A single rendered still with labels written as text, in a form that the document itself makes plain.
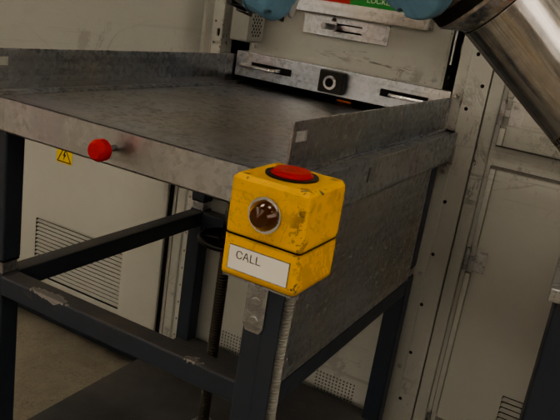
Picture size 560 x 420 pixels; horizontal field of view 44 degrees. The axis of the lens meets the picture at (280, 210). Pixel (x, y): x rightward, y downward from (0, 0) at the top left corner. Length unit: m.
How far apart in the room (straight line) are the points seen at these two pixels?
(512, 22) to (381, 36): 0.87
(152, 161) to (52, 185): 1.16
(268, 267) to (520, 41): 0.33
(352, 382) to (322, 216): 1.12
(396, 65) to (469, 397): 0.74
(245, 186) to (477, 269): 0.94
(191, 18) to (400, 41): 0.51
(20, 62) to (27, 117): 0.13
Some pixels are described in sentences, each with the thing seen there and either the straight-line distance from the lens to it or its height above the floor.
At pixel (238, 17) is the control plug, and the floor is 1.00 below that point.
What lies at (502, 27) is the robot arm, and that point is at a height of 1.06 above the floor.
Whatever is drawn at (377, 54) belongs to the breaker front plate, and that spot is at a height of 0.97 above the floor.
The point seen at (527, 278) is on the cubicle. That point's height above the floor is 0.60.
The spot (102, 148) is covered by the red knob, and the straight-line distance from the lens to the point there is 0.98.
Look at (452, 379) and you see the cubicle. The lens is 1.60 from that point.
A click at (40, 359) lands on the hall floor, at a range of 2.09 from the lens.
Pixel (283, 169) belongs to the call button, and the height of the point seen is 0.91.
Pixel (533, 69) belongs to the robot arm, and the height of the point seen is 1.02.
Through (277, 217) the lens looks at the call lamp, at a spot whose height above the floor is 0.87.
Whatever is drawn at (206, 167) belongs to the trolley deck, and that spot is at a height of 0.83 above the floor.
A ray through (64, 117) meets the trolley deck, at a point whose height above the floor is 0.84.
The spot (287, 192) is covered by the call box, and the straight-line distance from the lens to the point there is 0.59.
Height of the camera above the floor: 1.05
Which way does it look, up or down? 17 degrees down
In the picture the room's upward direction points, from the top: 9 degrees clockwise
